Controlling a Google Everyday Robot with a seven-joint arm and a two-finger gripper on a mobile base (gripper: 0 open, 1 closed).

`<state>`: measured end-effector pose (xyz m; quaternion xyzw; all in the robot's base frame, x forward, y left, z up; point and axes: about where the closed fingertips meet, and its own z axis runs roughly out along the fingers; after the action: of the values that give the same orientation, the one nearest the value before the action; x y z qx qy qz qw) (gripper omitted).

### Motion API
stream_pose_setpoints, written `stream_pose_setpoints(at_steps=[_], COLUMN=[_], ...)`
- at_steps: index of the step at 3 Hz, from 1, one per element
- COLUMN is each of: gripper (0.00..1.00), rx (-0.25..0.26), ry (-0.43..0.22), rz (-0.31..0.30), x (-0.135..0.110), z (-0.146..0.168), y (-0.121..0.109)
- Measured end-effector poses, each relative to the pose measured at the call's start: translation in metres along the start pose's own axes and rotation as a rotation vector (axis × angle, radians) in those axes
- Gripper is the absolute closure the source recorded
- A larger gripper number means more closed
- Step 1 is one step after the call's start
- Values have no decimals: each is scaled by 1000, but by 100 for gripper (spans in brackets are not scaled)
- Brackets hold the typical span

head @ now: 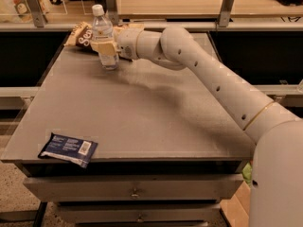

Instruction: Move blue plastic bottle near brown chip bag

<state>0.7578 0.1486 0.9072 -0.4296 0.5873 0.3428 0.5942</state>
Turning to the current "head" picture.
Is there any grey metal bracket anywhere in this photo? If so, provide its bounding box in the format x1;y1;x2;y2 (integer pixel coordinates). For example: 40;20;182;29
217;0;235;27
27;0;46;27
105;0;119;26

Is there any brown chip bag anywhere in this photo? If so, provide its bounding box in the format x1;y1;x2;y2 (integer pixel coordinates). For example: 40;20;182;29
64;22;144;50

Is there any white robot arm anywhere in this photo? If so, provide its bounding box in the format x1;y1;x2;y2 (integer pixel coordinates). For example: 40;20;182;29
91;26;303;227

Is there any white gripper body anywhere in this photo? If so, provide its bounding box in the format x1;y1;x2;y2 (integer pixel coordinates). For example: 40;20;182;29
116;28;143;60

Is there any dark blue snack packet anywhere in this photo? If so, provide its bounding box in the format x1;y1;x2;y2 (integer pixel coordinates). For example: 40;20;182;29
38;133;98;168

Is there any grey metal bracket right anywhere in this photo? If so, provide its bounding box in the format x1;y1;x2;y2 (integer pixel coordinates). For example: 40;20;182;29
217;0;235;27

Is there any grey metal bracket middle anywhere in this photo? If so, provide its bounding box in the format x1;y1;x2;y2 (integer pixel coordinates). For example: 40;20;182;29
105;0;119;26

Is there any clear plastic tea bottle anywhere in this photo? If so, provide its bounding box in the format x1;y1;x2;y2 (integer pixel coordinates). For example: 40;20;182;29
92;4;118;70

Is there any grey drawer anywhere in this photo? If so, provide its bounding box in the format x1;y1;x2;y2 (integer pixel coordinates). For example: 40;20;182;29
57;203;220;224
24;174;242;202

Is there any light green packet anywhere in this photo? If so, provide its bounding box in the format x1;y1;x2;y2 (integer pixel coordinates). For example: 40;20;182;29
242;163;252;185

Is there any orange white package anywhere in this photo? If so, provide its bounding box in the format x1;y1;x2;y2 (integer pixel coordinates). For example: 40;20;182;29
0;0;50;24

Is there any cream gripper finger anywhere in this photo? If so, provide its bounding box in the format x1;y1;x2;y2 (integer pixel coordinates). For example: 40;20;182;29
90;41;117;56

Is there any grey lower drawer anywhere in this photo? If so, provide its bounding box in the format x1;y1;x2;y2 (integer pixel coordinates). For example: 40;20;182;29
57;203;220;224

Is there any grey upper drawer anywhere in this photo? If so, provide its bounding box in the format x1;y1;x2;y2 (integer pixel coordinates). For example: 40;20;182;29
24;174;242;202

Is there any grey metal bracket left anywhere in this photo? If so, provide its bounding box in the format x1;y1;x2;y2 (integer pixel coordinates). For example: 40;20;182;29
27;0;46;27

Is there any brown cardboard box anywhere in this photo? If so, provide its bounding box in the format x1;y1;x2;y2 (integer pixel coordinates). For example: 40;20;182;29
220;182;250;227

